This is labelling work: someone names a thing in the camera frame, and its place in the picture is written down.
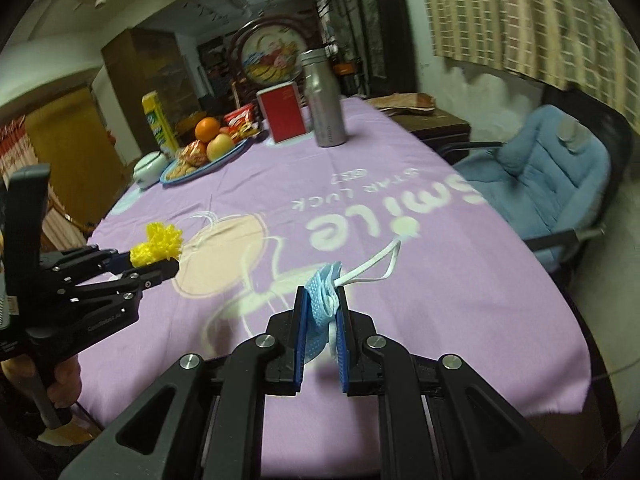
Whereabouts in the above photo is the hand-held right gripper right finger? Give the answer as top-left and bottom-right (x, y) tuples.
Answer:
(332, 290), (583, 480)

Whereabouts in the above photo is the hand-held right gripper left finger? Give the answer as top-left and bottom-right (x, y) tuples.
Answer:
(59, 285), (307, 480)

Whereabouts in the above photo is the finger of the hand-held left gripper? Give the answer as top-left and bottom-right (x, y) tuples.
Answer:
(65, 259), (181, 306)
(40, 244), (133, 283)

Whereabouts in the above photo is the yellow fluffy ball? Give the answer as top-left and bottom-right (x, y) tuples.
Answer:
(129, 223), (185, 268)

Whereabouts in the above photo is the blue face mask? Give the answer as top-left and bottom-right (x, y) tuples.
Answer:
(305, 237), (403, 361)

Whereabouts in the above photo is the person's left hand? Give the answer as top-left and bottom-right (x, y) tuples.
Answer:
(49, 356), (84, 409)

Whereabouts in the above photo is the purple printed tablecloth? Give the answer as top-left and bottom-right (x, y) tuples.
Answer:
(75, 96), (593, 480)

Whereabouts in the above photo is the white lidded jar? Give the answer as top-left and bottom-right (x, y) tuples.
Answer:
(132, 152), (170, 190)

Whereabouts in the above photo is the orange wooden door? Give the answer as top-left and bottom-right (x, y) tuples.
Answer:
(22, 87), (126, 221)

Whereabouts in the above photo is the pile of cookies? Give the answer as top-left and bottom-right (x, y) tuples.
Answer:
(167, 160), (200, 181)

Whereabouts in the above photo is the wrapped orange pastry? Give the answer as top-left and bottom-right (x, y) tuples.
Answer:
(184, 141), (208, 167)

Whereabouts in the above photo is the yellow canister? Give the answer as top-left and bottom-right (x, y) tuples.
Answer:
(141, 91), (179, 157)

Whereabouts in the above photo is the blue oval plate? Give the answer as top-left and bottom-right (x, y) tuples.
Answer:
(160, 136), (253, 186)

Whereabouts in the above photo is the yellow apple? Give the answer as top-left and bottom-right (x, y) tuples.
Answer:
(206, 132), (236, 161)

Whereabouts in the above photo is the white and red curtain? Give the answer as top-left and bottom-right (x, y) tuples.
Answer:
(0, 115), (31, 186)

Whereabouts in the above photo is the orange fruit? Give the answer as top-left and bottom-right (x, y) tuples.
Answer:
(195, 116), (222, 143)

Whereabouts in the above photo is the red biscuit packet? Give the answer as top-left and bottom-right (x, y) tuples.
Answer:
(223, 103), (261, 140)

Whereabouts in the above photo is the tall wooden cabinet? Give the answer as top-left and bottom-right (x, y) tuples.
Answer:
(101, 27), (201, 161)

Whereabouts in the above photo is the red and white tissue box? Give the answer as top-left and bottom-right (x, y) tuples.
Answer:
(256, 81), (308, 145)

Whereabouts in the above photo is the steel bottle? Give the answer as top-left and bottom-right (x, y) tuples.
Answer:
(300, 48), (347, 148)

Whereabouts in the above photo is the dark wooden side table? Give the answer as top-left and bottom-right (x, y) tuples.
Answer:
(390, 107), (472, 163)

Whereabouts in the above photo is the round decorative table screen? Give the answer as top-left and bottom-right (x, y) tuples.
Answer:
(231, 16), (311, 106)

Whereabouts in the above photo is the brown wooden slab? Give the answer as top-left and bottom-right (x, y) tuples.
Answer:
(366, 92), (437, 115)

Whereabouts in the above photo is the black chair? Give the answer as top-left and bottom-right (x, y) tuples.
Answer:
(435, 82), (636, 286)

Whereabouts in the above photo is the checked curtain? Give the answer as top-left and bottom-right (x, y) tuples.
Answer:
(417, 0), (640, 131)

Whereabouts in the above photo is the framed wall picture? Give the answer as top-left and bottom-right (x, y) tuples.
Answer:
(357, 0), (387, 78)

